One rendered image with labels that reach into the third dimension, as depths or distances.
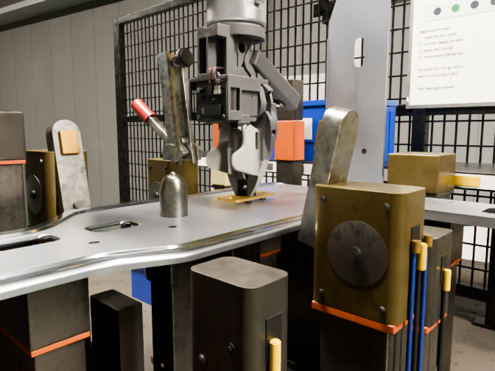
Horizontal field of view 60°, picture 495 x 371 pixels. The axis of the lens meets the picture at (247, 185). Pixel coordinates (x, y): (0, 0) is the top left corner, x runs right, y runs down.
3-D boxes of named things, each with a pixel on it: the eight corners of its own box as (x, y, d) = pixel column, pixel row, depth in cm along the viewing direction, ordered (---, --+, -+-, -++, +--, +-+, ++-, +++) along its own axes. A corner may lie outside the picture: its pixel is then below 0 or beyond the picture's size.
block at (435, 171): (426, 381, 68) (439, 154, 63) (378, 363, 73) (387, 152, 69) (443, 361, 74) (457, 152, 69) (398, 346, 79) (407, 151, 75)
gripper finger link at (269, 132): (242, 160, 56) (239, 93, 56) (251, 160, 58) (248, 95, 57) (270, 160, 53) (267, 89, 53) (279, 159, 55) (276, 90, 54)
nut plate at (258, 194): (236, 202, 54) (236, 193, 54) (215, 199, 57) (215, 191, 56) (278, 194, 60) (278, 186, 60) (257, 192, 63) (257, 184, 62)
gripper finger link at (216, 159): (197, 194, 57) (200, 124, 55) (229, 190, 61) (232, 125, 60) (213, 199, 55) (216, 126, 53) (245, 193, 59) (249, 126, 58)
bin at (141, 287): (153, 307, 96) (152, 269, 95) (128, 296, 103) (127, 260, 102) (191, 294, 104) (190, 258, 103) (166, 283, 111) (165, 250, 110)
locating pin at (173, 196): (171, 232, 47) (170, 174, 46) (154, 228, 49) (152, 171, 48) (194, 228, 50) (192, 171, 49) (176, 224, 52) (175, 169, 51)
